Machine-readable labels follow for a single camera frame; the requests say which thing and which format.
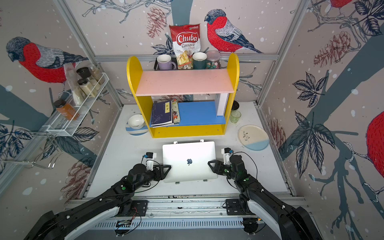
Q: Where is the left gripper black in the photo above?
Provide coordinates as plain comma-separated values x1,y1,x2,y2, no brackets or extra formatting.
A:
133,164,172,192

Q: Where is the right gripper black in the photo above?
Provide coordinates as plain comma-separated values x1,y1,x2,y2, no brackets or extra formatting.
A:
207,160,238,181

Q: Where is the silver laptop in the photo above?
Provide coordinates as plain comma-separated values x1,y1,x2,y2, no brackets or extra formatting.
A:
163,142,218,183

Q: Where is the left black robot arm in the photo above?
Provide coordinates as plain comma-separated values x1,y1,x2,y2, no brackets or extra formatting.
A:
25,164,172,240

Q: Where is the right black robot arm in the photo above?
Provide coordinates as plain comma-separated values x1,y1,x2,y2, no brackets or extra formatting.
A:
208,155,322,240

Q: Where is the black lid spice jar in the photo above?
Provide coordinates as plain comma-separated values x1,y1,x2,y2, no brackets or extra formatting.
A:
76,67,101,91

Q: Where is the cream and blue plate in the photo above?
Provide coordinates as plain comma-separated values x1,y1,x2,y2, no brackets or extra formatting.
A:
238,125,270,151

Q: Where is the yellow shelf unit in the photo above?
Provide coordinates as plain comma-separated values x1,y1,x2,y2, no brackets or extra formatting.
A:
127,53,240,139

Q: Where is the green drinking glass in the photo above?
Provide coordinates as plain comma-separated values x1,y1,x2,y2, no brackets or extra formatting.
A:
230,110,242,124

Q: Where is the dark blue book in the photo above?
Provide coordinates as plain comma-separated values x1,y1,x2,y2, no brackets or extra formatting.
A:
150,100,174,128

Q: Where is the white bowl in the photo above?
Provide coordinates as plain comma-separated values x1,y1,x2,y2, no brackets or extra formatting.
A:
128,114,146,130

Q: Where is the illustrated thin book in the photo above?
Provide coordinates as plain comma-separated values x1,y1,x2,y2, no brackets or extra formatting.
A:
172,100,181,125

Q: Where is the white grey book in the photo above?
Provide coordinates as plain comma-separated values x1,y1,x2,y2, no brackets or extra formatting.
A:
215,93,229,117

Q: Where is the glass candy jar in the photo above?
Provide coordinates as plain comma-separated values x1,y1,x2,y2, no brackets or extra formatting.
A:
206,51,221,69

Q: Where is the dark green mug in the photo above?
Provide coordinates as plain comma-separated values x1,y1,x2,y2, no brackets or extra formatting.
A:
193,52,207,70

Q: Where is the purple mug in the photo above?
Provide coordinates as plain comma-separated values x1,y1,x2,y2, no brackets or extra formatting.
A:
157,54,177,71

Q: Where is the pale spice jar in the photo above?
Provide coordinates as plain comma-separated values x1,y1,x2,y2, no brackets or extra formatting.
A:
78,79,97,98

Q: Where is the orange spice jar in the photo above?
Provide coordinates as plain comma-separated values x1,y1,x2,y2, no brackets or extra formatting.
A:
54,99,79,121

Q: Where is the rear spice jar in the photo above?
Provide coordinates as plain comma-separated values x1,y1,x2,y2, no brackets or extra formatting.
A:
88,64,105,85

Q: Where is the clear plastic bag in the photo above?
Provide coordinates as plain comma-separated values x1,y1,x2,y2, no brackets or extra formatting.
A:
64,63,86,107

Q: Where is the red Chuba chips bag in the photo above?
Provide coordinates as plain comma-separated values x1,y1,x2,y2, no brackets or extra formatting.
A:
170,24,201,70

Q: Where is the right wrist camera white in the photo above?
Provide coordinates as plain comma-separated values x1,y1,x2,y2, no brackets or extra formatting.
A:
221,148,234,165

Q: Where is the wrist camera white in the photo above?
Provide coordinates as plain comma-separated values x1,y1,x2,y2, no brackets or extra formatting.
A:
221,148,234,165
143,152,157,171

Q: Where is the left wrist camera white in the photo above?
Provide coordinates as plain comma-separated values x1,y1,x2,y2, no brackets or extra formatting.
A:
143,152,157,171

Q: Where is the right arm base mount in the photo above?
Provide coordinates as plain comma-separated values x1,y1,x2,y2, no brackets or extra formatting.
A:
224,199,252,216

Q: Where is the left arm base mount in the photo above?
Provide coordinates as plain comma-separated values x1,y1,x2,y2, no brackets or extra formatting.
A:
117,200,149,217

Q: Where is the white wire spice rack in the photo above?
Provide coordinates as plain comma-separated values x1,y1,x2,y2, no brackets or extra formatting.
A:
1,73,110,171

